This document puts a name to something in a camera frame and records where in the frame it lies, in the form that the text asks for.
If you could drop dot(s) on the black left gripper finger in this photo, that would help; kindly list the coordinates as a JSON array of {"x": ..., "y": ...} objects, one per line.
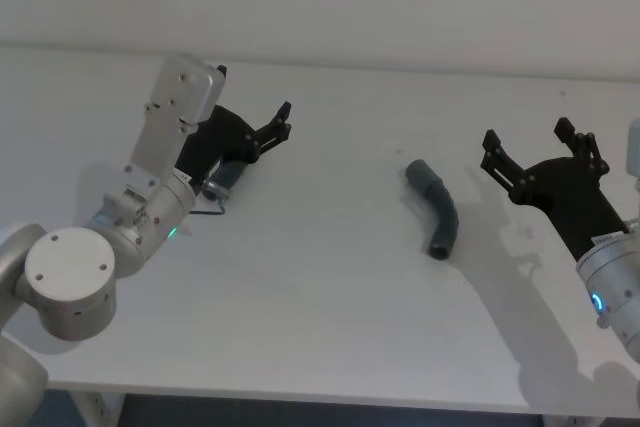
[
  {"x": 282, "y": 132},
  {"x": 285, "y": 111}
]

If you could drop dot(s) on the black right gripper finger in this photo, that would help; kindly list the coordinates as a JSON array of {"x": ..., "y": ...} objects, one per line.
[
  {"x": 585, "y": 147},
  {"x": 505, "y": 167}
]

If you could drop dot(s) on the white table leg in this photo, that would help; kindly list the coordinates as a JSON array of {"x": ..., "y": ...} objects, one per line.
[{"x": 97, "y": 409}]

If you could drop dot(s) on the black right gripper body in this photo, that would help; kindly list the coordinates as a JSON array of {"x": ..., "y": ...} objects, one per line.
[{"x": 575, "y": 197}]

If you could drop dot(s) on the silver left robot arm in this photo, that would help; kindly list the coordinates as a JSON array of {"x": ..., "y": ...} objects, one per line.
[{"x": 70, "y": 277}]

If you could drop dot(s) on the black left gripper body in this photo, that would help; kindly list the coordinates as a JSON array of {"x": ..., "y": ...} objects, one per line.
[{"x": 227, "y": 139}]

